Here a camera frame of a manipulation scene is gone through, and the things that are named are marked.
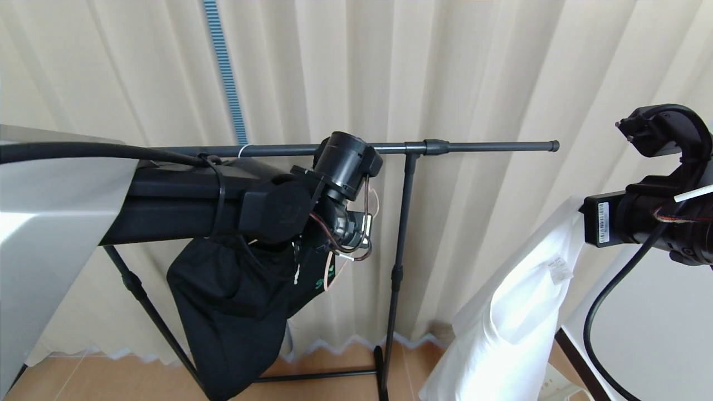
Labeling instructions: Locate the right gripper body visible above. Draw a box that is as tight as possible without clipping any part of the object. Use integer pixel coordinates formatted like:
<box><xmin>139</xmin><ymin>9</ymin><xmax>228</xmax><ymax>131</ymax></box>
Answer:
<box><xmin>579</xmin><ymin>177</ymin><xmax>713</xmax><ymax>249</ymax></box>

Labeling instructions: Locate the white printed t-shirt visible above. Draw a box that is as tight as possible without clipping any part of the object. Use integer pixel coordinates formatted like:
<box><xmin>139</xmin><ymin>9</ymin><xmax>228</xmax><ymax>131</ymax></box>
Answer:
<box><xmin>419</xmin><ymin>195</ymin><xmax>585</xmax><ymax>401</ymax></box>

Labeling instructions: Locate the black garment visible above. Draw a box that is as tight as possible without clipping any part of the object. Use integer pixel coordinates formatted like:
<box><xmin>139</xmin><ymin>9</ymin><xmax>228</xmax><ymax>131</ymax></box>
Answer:
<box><xmin>166</xmin><ymin>223</ymin><xmax>347</xmax><ymax>401</ymax></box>

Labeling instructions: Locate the pink clothes hanger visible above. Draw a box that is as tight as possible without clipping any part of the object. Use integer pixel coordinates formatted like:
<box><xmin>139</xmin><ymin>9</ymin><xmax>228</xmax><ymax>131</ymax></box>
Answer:
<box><xmin>323</xmin><ymin>250</ymin><xmax>350</xmax><ymax>293</ymax></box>

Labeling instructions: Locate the white laundry basket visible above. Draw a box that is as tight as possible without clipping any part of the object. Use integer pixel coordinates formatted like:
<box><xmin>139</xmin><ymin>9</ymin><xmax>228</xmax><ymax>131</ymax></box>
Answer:
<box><xmin>539</xmin><ymin>374</ymin><xmax>584</xmax><ymax>401</ymax></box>

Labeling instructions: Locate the black clothes rack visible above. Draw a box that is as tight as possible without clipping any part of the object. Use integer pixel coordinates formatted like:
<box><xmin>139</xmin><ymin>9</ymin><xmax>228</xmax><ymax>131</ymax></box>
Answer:
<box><xmin>102</xmin><ymin>139</ymin><xmax>560</xmax><ymax>401</ymax></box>

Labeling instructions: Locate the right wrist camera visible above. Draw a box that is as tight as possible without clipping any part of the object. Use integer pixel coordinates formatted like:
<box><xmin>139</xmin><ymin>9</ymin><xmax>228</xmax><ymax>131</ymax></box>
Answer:
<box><xmin>615</xmin><ymin>104</ymin><xmax>713</xmax><ymax>190</ymax></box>

